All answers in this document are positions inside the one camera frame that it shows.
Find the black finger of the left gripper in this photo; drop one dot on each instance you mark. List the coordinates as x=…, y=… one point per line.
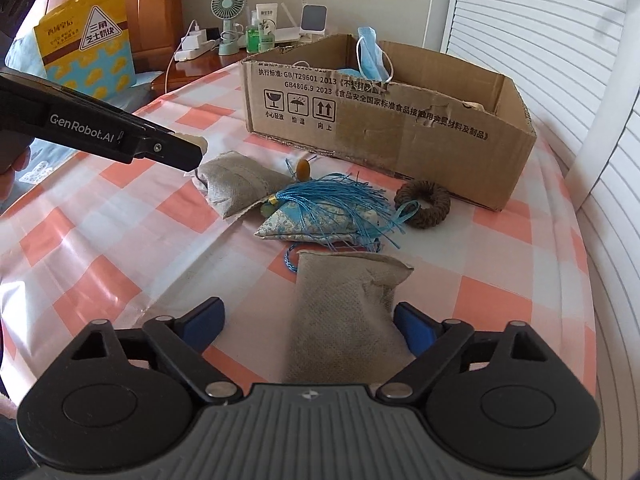
x=176, y=150

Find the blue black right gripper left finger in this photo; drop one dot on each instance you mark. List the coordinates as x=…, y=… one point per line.
x=179, y=344

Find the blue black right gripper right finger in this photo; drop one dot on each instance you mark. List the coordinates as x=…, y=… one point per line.
x=434, y=345

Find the grey linen sachet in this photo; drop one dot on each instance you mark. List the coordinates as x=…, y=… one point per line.
x=233, y=183
x=342, y=325

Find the blue embroidered sachet with tassel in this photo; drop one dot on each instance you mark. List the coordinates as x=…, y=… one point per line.
x=336, y=211

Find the person left hand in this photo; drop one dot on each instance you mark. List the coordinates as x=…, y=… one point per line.
x=7, y=178

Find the wooden nightstand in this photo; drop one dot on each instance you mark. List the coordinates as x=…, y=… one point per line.
x=178, y=74

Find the yellow snack bag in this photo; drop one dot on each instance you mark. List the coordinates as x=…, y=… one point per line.
x=85, y=46

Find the white power strip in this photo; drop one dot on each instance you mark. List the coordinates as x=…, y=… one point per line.
x=193, y=45

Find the green tube bottle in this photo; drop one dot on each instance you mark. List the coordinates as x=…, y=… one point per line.
x=267, y=40

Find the green desk fan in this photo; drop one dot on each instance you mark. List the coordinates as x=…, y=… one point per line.
x=227, y=11

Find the white router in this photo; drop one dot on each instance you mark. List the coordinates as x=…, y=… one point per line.
x=282, y=35

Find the blue face mask lying flat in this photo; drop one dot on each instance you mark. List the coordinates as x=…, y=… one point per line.
x=351, y=72

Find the brown cardboard box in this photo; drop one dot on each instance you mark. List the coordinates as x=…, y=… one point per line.
x=413, y=127

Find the yellow cleaning cloth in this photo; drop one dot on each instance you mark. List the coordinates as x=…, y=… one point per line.
x=474, y=106

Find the white louvred wardrobe door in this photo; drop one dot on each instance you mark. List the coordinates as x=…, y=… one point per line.
x=576, y=65

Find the blue face mask on wall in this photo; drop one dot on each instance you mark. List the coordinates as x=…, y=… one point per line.
x=373, y=62

